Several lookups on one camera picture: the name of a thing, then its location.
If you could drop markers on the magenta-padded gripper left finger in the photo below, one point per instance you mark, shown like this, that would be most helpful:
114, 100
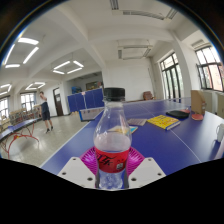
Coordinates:
75, 170

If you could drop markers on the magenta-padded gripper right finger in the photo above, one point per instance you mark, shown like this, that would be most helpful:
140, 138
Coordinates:
146, 171

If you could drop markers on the clear red-labelled water bottle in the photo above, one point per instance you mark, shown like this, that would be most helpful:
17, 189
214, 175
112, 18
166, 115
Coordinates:
112, 146

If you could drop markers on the small yellow blue book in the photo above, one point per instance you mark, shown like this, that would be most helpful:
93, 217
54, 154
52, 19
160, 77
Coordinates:
133, 129

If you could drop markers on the grey booklet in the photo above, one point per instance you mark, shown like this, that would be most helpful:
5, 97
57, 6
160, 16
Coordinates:
136, 122

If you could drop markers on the large yellow book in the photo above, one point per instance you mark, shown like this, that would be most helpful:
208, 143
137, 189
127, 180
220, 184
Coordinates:
163, 122

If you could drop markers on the white low barrier board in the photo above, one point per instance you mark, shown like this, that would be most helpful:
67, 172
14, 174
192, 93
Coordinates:
90, 114

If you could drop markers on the person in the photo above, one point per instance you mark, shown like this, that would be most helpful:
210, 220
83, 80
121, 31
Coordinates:
45, 111

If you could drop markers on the dark brown door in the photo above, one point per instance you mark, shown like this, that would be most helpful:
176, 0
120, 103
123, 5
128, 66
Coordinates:
58, 101

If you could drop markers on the folded blue table tennis table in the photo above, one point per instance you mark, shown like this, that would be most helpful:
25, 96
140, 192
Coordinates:
85, 100

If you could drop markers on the blue red-legged table tennis table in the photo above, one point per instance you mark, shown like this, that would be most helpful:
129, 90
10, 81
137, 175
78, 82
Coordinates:
16, 128

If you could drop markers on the brown armchair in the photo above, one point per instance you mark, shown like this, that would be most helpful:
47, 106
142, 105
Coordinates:
148, 96

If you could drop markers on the white mug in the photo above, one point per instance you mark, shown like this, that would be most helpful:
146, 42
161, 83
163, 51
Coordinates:
220, 132

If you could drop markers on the brown cardboard box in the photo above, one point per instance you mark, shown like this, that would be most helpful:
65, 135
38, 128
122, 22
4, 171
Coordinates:
198, 101

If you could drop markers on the black-framed glass door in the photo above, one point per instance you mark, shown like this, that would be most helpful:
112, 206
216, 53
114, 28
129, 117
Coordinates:
171, 76

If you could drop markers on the small beige cabinet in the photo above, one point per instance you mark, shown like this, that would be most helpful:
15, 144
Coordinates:
220, 105

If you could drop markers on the large black-framed window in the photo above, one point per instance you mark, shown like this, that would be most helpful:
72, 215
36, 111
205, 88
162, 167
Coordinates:
211, 70

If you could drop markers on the ceiling air conditioner unit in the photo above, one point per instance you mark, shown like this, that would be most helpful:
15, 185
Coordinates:
133, 50

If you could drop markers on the ceiling lights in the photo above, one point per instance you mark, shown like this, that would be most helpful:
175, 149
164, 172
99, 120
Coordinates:
28, 41

